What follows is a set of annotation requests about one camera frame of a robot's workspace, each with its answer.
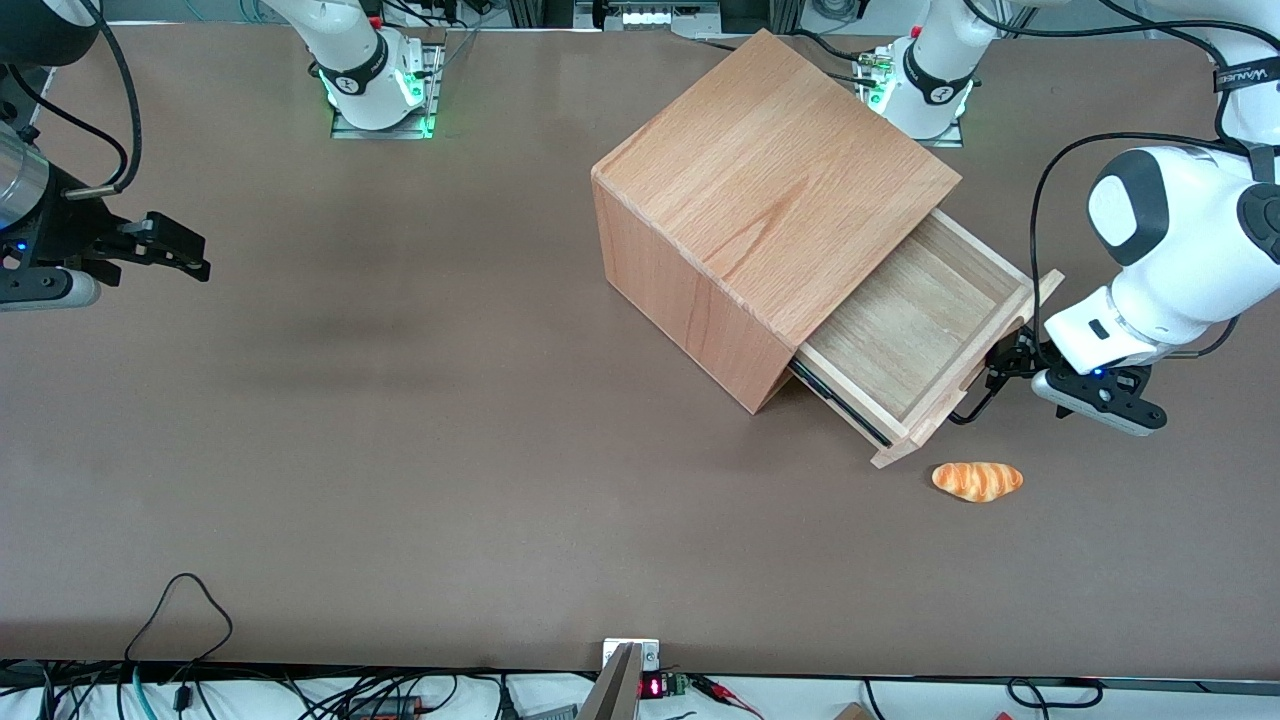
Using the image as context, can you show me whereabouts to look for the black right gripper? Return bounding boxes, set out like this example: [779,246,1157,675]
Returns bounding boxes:
[28,168,213,289]

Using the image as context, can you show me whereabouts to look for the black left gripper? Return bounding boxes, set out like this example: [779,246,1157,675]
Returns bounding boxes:
[984,334,1063,393]

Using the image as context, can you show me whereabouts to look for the wooden drawer with black handle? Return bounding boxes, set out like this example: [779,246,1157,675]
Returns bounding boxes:
[788,208,1065,470]

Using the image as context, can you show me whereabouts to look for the light wooden drawer cabinet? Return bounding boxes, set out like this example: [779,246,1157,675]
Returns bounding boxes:
[591,28,963,415]

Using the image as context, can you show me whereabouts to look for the orange striped toy bread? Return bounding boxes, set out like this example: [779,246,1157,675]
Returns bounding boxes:
[931,461,1025,503]

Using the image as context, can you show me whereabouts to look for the red and black clip leads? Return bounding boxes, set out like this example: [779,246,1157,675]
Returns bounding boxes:
[688,674,766,720]

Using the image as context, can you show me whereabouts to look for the black device with white lights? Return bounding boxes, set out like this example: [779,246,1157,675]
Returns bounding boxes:
[574,0,723,33]

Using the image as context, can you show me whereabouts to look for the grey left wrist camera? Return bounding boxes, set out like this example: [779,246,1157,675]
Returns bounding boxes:
[1030,366,1169,438]

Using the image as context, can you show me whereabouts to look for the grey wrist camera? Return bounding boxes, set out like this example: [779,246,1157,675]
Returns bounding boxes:
[0,268,102,313]
[1030,366,1169,438]

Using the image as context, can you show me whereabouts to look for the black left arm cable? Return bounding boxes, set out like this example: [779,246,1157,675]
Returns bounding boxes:
[1029,132,1257,346]

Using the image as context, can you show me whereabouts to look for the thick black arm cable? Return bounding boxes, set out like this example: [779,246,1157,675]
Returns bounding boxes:
[78,0,143,193]

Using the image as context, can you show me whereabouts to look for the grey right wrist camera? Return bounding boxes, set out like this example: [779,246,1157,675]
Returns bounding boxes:
[0,268,102,313]

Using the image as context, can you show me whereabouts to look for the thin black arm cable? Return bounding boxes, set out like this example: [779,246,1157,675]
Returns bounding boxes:
[8,64,131,191]

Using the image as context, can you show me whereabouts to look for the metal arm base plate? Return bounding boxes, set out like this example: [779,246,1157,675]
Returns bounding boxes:
[329,40,447,140]
[853,45,967,150]

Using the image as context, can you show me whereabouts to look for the black cable loop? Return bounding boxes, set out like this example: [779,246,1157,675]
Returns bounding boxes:
[1004,677,1105,709]

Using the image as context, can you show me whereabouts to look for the looped thin black cable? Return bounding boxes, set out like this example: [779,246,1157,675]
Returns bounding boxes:
[123,572,235,669]

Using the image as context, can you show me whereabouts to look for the grey metal camera bracket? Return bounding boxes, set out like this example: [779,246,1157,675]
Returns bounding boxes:
[578,638,662,720]

